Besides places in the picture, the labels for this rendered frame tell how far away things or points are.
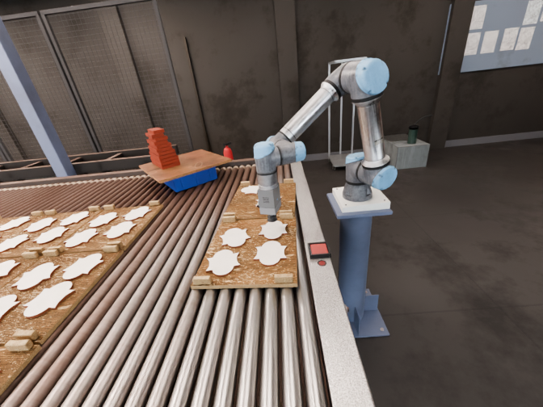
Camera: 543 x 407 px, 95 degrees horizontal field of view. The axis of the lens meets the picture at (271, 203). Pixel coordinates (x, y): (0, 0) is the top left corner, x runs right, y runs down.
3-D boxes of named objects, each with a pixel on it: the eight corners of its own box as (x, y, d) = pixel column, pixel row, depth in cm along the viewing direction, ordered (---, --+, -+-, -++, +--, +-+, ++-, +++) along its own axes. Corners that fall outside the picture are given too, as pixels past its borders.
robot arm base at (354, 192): (369, 188, 138) (370, 171, 133) (374, 201, 125) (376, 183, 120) (341, 190, 141) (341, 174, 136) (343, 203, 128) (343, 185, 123)
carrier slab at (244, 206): (296, 184, 151) (295, 182, 151) (295, 219, 115) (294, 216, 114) (239, 187, 156) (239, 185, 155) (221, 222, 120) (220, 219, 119)
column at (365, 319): (368, 289, 190) (378, 184, 151) (389, 335, 156) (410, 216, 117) (318, 293, 192) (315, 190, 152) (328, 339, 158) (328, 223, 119)
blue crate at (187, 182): (200, 169, 197) (197, 157, 193) (219, 178, 175) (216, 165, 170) (161, 182, 181) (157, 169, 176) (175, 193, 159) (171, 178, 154)
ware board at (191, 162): (201, 151, 210) (201, 148, 209) (232, 161, 174) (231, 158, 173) (139, 167, 184) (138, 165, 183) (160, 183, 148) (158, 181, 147)
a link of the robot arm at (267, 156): (279, 142, 87) (256, 147, 84) (281, 172, 92) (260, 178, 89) (271, 139, 93) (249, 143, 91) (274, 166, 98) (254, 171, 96)
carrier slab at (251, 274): (296, 220, 114) (296, 216, 114) (297, 287, 78) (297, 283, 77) (222, 224, 118) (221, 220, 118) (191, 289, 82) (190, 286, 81)
